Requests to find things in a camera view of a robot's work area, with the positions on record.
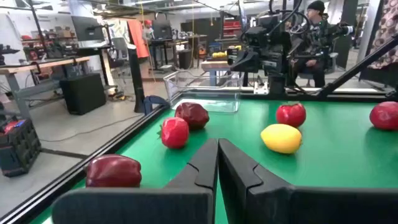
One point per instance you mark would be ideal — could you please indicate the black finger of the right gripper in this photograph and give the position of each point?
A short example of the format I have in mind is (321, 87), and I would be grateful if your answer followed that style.
(248, 56)
(252, 67)

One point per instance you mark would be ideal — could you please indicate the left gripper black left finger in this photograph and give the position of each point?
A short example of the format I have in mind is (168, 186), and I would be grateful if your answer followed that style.
(199, 174)

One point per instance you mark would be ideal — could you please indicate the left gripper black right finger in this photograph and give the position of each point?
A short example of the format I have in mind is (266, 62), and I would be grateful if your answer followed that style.
(239, 177)

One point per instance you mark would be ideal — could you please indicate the red tomato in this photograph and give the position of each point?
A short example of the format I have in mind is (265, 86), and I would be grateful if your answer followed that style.
(291, 115)
(174, 133)
(385, 115)

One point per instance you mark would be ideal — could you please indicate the yellow lemon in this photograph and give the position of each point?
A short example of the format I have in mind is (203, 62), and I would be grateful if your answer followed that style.
(281, 138)

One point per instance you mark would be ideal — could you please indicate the dark red apple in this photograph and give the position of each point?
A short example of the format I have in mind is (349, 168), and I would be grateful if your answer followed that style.
(113, 171)
(192, 114)

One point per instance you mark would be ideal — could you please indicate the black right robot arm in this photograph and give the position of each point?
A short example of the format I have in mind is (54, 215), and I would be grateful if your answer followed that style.
(277, 84)

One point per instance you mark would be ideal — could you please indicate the red storage bins shelf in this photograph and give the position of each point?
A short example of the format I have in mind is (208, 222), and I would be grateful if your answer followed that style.
(232, 28)

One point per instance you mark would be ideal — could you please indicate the small wood-top table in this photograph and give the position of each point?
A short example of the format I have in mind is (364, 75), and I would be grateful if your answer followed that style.
(214, 66)

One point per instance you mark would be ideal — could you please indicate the person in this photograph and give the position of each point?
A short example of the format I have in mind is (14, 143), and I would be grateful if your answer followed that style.
(148, 31)
(317, 37)

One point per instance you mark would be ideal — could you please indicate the clear plastic basket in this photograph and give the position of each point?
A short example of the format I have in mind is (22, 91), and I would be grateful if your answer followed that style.
(199, 81)

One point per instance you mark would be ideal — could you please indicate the black trash bin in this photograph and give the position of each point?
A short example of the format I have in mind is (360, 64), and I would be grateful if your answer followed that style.
(185, 59)

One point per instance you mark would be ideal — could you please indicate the black clamp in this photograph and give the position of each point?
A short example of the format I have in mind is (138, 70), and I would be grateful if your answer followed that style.
(155, 101)

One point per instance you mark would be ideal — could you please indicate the orange hanging cloth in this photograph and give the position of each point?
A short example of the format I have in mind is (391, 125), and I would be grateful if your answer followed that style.
(138, 39)

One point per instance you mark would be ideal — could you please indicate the brown patterned curtain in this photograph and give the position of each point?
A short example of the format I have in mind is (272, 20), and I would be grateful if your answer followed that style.
(387, 28)

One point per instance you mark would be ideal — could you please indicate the black cabinet box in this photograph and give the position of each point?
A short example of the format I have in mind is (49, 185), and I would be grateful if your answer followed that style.
(82, 93)

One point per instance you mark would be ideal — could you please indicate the black computer monitor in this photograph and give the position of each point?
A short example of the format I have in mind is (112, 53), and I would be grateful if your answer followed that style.
(88, 29)

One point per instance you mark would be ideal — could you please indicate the black plastic crate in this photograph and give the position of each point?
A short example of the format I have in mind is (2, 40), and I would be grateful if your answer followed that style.
(20, 149)

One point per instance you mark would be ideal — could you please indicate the wood-top workbench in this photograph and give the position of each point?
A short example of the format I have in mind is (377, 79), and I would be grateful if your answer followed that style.
(46, 63)

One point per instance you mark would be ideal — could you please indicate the white metal bracket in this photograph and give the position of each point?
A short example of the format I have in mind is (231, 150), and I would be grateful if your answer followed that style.
(261, 88)

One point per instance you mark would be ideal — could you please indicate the black diagonal frame strut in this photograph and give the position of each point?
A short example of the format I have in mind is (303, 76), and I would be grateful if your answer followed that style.
(357, 67)

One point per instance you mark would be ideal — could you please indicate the black floor post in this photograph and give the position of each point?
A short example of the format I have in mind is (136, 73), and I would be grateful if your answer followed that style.
(136, 81)

